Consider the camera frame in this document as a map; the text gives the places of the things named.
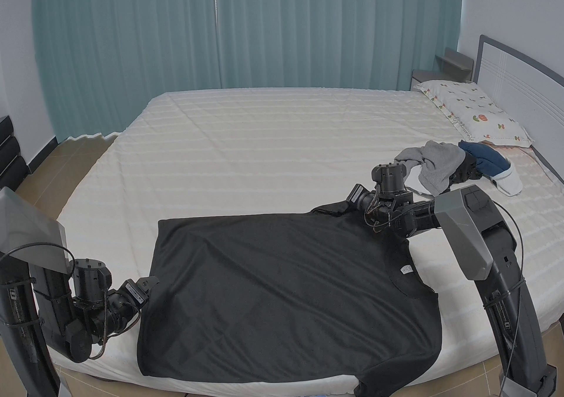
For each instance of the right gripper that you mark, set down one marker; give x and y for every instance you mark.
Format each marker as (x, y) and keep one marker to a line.
(363, 200)

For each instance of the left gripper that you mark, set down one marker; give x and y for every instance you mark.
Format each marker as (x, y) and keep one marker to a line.
(127, 305)

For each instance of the black T-shirt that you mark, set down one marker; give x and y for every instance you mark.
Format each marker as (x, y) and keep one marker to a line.
(273, 298)

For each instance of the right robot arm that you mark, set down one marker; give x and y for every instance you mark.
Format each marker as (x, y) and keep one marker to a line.
(467, 228)

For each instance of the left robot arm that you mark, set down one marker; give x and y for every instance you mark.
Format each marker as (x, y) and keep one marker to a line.
(26, 228)

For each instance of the pile of clothes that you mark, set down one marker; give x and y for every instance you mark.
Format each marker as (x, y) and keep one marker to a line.
(440, 166)

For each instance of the bed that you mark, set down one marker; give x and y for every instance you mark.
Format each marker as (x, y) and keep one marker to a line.
(264, 144)

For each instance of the white printed pillow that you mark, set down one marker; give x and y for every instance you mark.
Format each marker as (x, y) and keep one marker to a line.
(476, 109)

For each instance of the grey bedside table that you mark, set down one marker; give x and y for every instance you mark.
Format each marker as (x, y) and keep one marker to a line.
(454, 60)

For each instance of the blue-green curtain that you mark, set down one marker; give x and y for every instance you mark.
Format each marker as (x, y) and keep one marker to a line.
(123, 34)
(343, 12)

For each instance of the black chest of drawers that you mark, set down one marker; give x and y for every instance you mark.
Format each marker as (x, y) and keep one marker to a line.
(11, 153)

